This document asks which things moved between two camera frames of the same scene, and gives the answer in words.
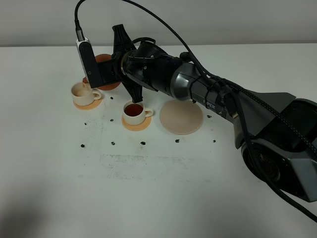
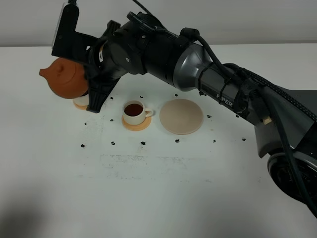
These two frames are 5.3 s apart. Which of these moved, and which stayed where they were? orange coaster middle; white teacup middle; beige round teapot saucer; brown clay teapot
Moved: brown clay teapot
Stayed: white teacup middle; orange coaster middle; beige round teapot saucer
